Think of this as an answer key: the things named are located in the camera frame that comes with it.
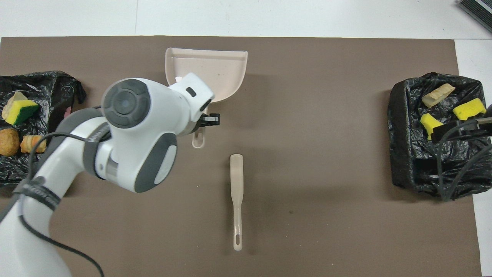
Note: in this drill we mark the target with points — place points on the pale striped sponge chip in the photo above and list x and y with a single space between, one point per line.
32 144

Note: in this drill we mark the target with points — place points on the green and yellow sponge piece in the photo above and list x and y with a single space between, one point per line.
428 122

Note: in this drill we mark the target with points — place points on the beige hand brush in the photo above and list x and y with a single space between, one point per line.
236 181

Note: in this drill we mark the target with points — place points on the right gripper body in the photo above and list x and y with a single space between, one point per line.
459 130

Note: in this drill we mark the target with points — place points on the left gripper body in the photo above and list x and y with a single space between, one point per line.
194 94

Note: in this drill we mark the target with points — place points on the brown oval sponge piece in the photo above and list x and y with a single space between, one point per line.
7 142

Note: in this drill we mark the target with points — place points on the bent yellow sponge piece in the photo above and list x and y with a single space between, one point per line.
469 109

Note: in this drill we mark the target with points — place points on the black bag-lined trash bin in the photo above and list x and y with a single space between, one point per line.
415 154
50 88

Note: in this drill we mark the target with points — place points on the yellow sponge block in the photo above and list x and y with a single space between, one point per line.
21 111

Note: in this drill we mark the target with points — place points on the beige plastic dustpan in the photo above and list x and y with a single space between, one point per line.
223 71

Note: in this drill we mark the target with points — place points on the grey ribbed object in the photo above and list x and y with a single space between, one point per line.
480 9

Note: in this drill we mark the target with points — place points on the brown table mat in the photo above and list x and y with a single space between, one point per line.
307 96

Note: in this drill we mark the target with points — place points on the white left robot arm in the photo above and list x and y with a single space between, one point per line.
127 104

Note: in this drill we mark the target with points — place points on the orange striped sponge piece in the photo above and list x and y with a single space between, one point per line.
437 95

